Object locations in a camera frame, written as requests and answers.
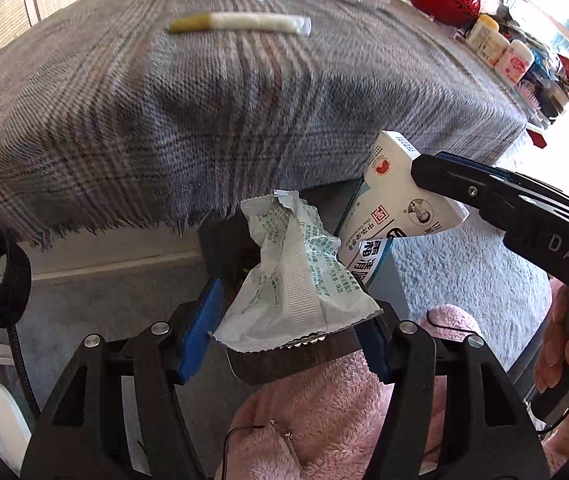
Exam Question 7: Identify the pink fleece pants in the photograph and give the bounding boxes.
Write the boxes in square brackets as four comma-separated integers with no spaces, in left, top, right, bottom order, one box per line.
[214,305,569,480]

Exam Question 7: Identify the white green-print wrapper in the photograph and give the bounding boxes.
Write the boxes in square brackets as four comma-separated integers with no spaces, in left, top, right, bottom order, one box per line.
[209,189,383,356]

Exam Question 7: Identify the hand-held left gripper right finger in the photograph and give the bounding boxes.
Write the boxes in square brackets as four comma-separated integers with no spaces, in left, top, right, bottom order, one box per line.
[357,305,550,480]

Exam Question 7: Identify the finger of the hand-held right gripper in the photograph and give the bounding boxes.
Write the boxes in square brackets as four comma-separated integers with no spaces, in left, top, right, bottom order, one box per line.
[437,151,530,196]
[411,154,520,233]

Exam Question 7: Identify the pink label white bottle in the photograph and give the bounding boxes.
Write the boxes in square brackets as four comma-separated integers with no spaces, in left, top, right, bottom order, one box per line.
[495,40,535,86]

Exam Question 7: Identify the white carton with red dot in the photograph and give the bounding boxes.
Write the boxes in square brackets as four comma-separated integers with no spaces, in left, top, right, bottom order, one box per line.
[335,130,470,286]

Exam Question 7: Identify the white tube with yellow end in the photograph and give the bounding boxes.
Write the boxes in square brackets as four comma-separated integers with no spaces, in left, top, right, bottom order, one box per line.
[168,12,312,37]

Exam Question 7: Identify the small white bottle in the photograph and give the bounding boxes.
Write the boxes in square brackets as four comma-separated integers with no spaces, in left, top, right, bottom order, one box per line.
[477,30,510,66]

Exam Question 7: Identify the pink hairbrush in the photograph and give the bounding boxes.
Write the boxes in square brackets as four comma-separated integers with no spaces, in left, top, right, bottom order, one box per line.
[517,82,540,108]

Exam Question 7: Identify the grey shaggy rug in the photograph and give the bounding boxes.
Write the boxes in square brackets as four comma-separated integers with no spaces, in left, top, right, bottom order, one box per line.
[14,180,555,480]

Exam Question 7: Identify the bamboo folding screen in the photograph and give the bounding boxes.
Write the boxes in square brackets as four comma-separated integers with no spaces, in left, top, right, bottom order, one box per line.
[0,0,105,96]

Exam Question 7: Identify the black fabric strap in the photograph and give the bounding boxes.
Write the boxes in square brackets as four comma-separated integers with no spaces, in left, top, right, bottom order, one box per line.
[0,228,40,411]

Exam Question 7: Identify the grey plaid blanket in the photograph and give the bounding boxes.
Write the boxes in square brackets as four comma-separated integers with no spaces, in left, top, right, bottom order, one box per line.
[0,0,528,251]

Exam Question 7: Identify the yellow cap white bottle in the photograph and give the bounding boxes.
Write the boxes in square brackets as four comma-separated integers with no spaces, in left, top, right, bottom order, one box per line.
[465,14,500,53]

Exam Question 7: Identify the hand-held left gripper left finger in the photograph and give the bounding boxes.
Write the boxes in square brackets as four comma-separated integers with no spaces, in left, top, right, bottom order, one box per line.
[20,277,225,480]

